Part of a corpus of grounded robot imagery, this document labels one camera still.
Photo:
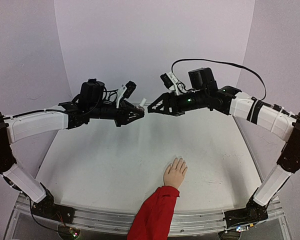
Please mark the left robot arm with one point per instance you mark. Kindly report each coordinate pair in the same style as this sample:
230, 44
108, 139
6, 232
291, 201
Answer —
25, 137

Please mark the red sleeve forearm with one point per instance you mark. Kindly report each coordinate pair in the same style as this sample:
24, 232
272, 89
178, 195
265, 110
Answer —
153, 220

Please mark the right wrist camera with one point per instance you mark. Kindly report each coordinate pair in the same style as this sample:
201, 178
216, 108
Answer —
172, 83

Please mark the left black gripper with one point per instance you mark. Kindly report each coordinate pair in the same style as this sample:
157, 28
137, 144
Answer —
125, 113

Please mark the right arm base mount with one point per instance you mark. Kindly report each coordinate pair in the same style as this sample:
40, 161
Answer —
252, 213

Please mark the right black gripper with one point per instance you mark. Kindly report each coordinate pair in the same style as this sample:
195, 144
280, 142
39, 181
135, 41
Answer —
171, 104

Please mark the glitter nail polish bottle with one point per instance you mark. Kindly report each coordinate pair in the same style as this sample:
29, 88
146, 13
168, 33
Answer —
140, 108

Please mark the white nail polish cap brush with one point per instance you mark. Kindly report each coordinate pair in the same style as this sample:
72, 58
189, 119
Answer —
143, 102

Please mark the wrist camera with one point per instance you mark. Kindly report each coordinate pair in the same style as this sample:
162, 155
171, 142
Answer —
172, 83
125, 92

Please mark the aluminium table frame rail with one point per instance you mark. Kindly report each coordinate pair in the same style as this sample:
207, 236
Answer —
153, 167

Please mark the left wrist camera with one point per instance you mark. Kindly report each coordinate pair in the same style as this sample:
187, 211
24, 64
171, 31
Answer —
125, 92

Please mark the mannequin hand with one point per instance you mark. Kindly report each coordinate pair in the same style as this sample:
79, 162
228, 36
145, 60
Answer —
175, 173

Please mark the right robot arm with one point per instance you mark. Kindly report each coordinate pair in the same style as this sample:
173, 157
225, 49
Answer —
282, 127

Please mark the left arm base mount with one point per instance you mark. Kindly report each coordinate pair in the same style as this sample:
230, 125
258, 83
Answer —
48, 209

